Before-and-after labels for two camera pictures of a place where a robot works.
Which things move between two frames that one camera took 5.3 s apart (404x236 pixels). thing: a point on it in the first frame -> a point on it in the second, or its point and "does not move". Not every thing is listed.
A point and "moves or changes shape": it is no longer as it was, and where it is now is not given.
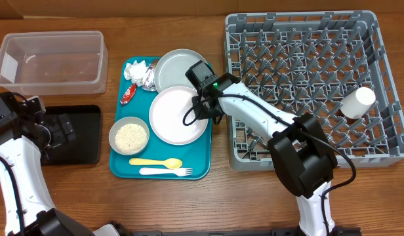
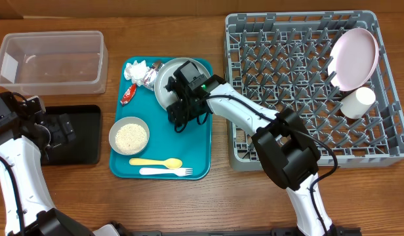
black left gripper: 60,136 does not move
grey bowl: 124,120 does not move
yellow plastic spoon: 171,163 does not move
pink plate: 174,117 -> 353,59
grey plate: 170,69 moves or changes shape
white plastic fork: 178,172 does not move
